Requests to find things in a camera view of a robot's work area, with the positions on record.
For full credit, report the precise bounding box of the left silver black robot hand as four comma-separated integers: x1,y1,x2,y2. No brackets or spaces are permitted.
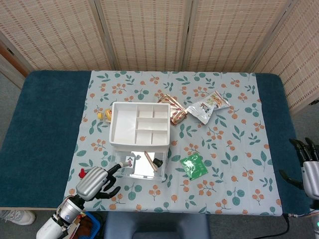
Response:
75,161,128,202

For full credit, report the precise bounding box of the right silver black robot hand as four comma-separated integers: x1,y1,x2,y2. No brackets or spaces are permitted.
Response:
278,137,319,200

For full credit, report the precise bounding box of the clear drawer holding small items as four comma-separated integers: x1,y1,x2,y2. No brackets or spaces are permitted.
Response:
106,146,168,182

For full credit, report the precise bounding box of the white drawer organizer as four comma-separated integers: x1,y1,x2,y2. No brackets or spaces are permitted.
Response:
109,101,171,153

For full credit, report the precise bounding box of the dark red brown cloth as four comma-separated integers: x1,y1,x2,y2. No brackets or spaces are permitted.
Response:
79,216,97,236

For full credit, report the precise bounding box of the blue plastic basket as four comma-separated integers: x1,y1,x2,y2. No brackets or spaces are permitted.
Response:
64,211,101,239

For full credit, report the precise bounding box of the brown cardboard strip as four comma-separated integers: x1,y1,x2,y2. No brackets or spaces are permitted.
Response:
67,223,81,239

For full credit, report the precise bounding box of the wooden stick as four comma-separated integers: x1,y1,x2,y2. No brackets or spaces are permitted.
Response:
144,151,159,171

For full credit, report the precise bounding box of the floral leaf berry tablecloth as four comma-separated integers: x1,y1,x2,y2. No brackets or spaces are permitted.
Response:
61,70,284,215

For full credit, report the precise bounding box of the blue grey chair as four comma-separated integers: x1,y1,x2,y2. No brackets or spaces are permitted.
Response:
103,213,210,239

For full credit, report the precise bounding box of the white sneaker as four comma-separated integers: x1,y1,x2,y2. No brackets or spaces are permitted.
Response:
0,210,36,226

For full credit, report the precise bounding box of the teal blue table cover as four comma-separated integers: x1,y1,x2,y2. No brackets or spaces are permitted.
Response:
0,70,315,217

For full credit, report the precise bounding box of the green tea sachet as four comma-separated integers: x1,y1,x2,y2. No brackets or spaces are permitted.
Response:
179,152,208,181

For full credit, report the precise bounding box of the red gold snack packet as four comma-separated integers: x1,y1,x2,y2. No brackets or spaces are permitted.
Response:
157,94,188,125

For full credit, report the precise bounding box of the white silver snack bag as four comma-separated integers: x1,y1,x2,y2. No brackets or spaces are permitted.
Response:
186,90,231,125

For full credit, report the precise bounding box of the brown wooden board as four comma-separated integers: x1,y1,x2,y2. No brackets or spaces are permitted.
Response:
0,39,29,78

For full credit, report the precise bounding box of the bamboo folding screen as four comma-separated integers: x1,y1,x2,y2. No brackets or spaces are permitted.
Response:
0,0,319,115

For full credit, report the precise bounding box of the black power cable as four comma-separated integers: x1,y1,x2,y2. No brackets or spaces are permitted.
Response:
259,213,291,239

